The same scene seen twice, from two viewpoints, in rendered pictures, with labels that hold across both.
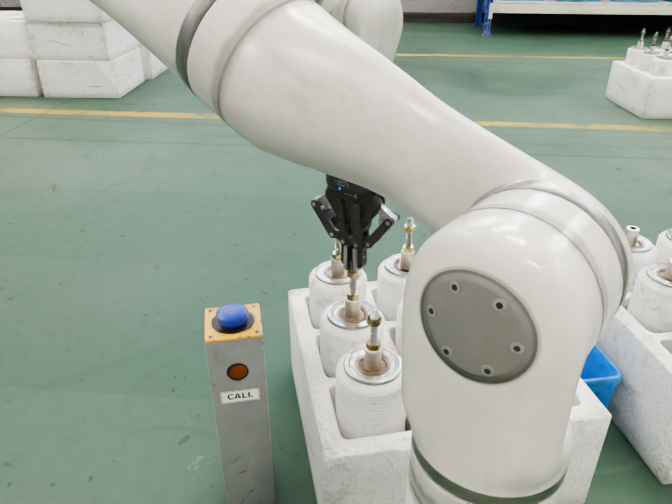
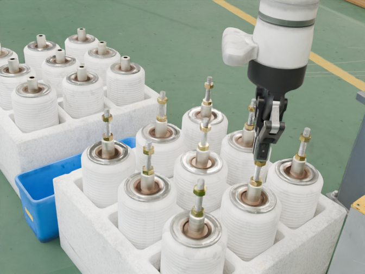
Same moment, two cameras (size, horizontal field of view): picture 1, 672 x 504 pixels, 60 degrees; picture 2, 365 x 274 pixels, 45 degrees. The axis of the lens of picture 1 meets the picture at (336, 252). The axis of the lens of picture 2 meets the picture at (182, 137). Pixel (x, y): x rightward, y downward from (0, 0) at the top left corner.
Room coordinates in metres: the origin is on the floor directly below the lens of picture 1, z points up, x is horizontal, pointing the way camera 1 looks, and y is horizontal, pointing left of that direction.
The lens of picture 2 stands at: (1.09, 0.38, 0.70)
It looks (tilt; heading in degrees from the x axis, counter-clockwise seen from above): 32 degrees down; 238
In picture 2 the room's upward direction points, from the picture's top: 4 degrees clockwise
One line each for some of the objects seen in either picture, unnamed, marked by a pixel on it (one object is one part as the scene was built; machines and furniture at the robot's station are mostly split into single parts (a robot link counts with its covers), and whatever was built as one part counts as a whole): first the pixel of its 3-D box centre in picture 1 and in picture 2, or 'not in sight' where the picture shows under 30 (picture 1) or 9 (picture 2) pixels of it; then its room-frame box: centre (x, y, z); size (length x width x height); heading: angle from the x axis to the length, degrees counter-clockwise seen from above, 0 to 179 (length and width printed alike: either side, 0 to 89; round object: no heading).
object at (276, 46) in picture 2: not in sight; (268, 33); (0.72, -0.03, 0.52); 0.11 x 0.09 x 0.06; 148
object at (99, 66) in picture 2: not in sight; (103, 83); (0.71, -0.68, 0.16); 0.10 x 0.10 x 0.18
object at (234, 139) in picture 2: not in sight; (246, 141); (0.61, -0.16, 0.25); 0.08 x 0.08 x 0.01
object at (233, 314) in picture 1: (232, 317); not in sight; (0.59, 0.13, 0.32); 0.04 x 0.04 x 0.02
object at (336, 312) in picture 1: (352, 314); (252, 197); (0.70, -0.02, 0.25); 0.08 x 0.08 x 0.01
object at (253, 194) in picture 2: (352, 307); (253, 191); (0.70, -0.02, 0.26); 0.02 x 0.02 x 0.03
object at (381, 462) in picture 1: (422, 386); (194, 229); (0.72, -0.14, 0.09); 0.39 x 0.39 x 0.18; 11
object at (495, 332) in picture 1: (503, 349); not in sight; (0.25, -0.09, 0.54); 0.09 x 0.09 x 0.17; 51
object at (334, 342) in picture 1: (351, 362); (244, 238); (0.70, -0.02, 0.16); 0.10 x 0.10 x 0.18
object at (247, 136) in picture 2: not in sight; (247, 136); (0.61, -0.16, 0.26); 0.02 x 0.02 x 0.03
